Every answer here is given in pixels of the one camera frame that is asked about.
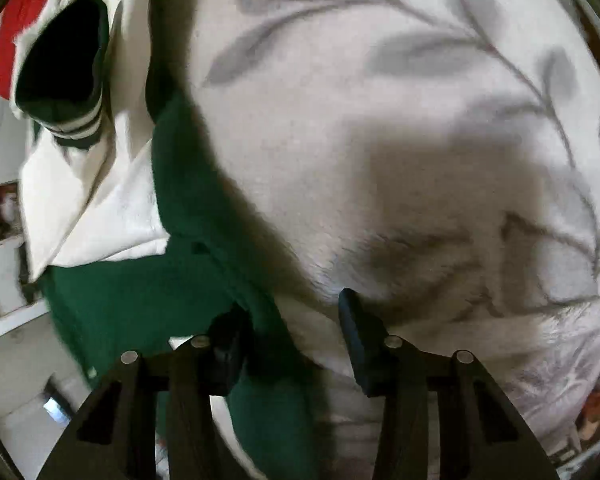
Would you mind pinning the red cloth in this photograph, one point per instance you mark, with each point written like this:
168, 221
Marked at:
17, 35

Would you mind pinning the floral plush blanket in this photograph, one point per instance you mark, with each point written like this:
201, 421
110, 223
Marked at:
360, 135

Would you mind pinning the orange object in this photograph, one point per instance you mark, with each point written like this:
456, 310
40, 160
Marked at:
596, 410

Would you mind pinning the green and white jacket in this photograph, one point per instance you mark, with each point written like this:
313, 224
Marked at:
130, 300

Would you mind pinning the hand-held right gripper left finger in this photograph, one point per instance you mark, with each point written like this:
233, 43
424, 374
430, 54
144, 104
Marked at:
226, 355

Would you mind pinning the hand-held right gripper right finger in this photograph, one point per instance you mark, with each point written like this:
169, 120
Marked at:
356, 342

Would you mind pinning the white shelf unit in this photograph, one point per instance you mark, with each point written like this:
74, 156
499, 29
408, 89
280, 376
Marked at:
5, 270

